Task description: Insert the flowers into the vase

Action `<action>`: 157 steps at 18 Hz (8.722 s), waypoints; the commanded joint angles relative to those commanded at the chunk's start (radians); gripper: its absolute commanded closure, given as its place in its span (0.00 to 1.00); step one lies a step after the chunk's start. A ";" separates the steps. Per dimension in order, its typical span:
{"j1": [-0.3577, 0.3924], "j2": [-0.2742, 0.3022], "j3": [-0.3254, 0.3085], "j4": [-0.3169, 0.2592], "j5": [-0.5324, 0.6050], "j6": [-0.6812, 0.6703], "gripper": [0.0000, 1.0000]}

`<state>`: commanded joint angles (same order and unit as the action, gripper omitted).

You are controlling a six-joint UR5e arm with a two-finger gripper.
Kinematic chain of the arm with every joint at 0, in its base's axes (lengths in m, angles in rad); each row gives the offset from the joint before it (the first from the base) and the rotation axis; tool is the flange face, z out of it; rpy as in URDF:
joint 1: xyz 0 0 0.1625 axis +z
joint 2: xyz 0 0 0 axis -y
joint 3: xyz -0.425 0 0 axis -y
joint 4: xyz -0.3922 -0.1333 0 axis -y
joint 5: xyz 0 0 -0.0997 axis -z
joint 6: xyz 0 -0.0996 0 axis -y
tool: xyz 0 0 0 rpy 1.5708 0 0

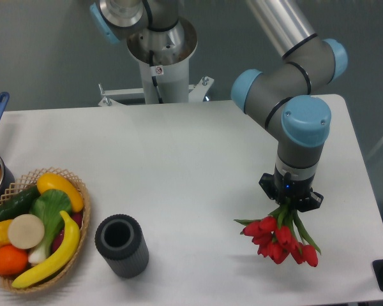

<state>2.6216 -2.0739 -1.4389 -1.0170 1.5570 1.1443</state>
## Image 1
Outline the orange fruit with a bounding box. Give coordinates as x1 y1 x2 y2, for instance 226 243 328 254
0 245 28 276

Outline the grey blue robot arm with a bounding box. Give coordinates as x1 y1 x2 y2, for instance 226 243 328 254
89 1 348 212

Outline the beige round radish slice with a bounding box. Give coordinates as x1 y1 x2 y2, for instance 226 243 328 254
7 214 45 249

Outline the red tulip bouquet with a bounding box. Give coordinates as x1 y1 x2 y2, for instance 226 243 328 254
235 203 321 267

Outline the dark grey ribbed vase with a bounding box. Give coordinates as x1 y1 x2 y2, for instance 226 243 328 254
94 214 149 279

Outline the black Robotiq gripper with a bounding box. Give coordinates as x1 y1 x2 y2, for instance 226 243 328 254
259 173 324 212

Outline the green cucumber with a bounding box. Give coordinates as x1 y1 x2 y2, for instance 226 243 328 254
0 186 40 222

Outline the yellow squash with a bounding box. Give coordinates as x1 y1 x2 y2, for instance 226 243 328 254
36 172 84 213

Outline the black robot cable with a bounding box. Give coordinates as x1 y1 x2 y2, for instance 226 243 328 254
147 50 164 105

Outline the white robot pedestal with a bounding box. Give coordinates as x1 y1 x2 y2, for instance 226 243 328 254
98 17 214 106

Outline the yellow banana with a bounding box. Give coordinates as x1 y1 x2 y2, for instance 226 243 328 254
11 210 80 289

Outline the woven wicker basket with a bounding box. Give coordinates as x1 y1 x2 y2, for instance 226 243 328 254
0 167 91 294

